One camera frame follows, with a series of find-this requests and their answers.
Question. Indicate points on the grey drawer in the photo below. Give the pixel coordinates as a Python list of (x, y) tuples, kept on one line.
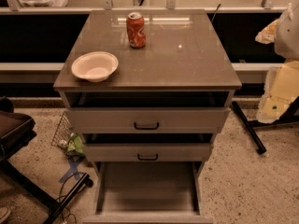
[(147, 152), (147, 120), (147, 192)]

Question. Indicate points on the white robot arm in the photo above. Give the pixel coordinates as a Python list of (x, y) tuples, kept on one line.
[(281, 86)]

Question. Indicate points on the grey drawer cabinet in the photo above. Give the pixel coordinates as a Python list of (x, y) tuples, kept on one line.
[(183, 65)]

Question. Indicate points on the white paper bowl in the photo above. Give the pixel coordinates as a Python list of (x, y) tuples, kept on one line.
[(95, 66)]

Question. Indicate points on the orange soda can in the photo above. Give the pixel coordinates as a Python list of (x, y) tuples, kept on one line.
[(135, 30)]

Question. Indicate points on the green snack bag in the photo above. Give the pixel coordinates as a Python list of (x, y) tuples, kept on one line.
[(72, 146)]

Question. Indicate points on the blue tape cross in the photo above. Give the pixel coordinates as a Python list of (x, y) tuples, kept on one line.
[(74, 162)]

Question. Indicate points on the dark office chair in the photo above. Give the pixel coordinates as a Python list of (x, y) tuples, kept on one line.
[(16, 131)]

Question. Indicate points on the grey shoe tip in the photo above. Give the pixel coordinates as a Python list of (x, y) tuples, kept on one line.
[(4, 214)]

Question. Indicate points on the wire mesh basket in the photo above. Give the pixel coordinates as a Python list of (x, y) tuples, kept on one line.
[(63, 131)]

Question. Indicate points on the metal window rail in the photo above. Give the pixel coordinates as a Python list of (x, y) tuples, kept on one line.
[(187, 0)]

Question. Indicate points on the black table leg frame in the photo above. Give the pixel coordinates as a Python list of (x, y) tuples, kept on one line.
[(289, 117)]

